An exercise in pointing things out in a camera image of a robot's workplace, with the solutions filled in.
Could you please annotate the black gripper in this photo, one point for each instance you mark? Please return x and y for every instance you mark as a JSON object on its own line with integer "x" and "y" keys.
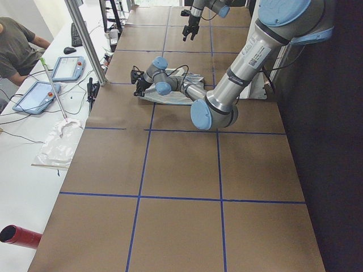
{"x": 141, "y": 83}
{"x": 193, "y": 20}

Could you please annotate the striped polo shirt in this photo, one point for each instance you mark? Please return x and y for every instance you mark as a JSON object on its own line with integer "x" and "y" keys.
{"x": 174, "y": 97}

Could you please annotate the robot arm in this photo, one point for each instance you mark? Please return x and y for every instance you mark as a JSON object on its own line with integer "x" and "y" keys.
{"x": 220, "y": 8}
{"x": 278, "y": 24}

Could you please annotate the black clamp tool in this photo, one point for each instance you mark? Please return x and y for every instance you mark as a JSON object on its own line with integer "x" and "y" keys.
{"x": 92, "y": 92}

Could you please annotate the far teach pendant tablet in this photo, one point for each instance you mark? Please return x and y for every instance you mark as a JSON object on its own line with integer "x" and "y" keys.
{"x": 68, "y": 69}

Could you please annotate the teach pendant tablet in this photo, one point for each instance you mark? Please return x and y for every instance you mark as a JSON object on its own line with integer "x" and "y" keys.
{"x": 36, "y": 99}
{"x": 68, "y": 69}

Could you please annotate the black keyboard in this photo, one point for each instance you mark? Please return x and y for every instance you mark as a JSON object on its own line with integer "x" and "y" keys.
{"x": 76, "y": 40}

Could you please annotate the black computer mouse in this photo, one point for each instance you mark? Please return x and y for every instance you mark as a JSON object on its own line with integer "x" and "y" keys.
{"x": 69, "y": 50}

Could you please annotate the metal rod with green tip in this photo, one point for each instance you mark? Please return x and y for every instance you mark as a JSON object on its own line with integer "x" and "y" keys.
{"x": 53, "y": 88}

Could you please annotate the clear plastic bag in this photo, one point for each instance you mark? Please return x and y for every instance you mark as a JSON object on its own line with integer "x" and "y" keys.
{"x": 60, "y": 145}

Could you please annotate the near teach pendant tablet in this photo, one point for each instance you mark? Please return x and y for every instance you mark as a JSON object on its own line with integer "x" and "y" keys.
{"x": 36, "y": 99}

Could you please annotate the person in olive shirt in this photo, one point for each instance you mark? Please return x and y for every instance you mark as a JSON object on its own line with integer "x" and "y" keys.
{"x": 18, "y": 58}

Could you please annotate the red cylinder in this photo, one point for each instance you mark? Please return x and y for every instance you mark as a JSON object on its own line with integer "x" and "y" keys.
{"x": 19, "y": 236}

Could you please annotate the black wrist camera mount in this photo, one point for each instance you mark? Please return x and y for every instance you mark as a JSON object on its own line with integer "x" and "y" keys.
{"x": 185, "y": 13}
{"x": 136, "y": 75}

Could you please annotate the aluminium frame post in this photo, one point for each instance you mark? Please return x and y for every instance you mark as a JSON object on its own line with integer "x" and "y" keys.
{"x": 86, "y": 40}

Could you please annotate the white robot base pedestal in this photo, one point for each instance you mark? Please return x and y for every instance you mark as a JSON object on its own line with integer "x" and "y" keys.
{"x": 257, "y": 89}

